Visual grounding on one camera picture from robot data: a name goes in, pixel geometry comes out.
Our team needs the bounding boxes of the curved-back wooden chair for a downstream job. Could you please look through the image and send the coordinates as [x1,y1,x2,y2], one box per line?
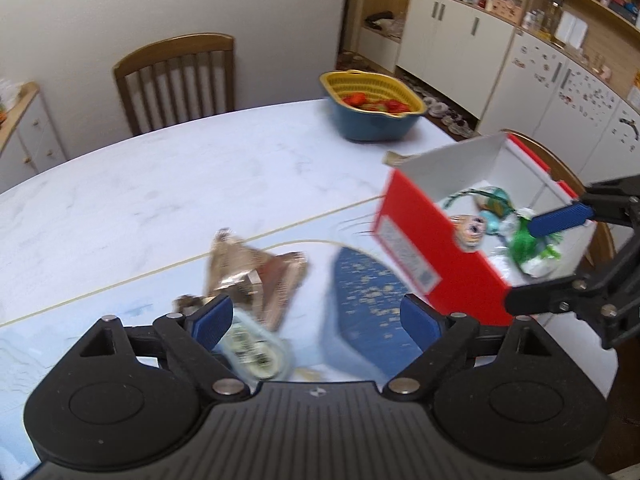
[500,129,616,281]

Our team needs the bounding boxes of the red cardboard box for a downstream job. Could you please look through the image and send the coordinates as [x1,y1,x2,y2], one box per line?
[374,132,598,328]

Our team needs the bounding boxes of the cartoon face keychain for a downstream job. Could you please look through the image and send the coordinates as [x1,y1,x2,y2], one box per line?
[450,214,488,253]

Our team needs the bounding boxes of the slatted wooden chair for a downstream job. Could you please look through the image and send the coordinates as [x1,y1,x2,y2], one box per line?
[112,33,237,137]

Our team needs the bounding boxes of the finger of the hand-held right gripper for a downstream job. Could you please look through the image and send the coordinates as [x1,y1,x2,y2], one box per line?
[504,274,623,318]
[529,175,640,237]

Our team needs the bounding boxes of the brown foil snack bag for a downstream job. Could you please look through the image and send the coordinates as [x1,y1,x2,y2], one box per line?
[204,229,310,332]

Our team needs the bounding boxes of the clear plastic case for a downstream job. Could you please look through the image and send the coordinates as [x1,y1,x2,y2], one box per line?
[220,310,293,381]

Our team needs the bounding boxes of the blue printed table mat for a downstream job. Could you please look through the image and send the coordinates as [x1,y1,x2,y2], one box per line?
[0,195,506,461]

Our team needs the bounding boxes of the pile of strawberries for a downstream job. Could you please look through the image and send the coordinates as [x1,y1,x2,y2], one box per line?
[337,91,413,113]

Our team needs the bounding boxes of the yellow and blue strainer basket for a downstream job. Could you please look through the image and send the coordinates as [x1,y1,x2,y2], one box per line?
[320,70,427,142]

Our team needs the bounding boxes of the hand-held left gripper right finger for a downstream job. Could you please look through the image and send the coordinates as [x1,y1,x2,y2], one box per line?
[381,294,582,402]

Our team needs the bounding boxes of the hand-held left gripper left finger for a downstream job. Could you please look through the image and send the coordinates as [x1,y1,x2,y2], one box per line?
[62,294,251,402]

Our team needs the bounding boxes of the white wall cabinet unit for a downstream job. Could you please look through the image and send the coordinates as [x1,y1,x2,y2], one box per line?
[345,0,640,183]

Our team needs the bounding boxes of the plastic bag of packets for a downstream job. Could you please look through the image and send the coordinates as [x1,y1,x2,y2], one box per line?
[500,207,566,278]

